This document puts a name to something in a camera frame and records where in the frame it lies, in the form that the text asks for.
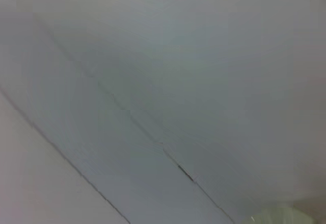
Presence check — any translucent green plastic fruit bowl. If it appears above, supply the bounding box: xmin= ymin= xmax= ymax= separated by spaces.
xmin=240 ymin=205 xmax=323 ymax=224

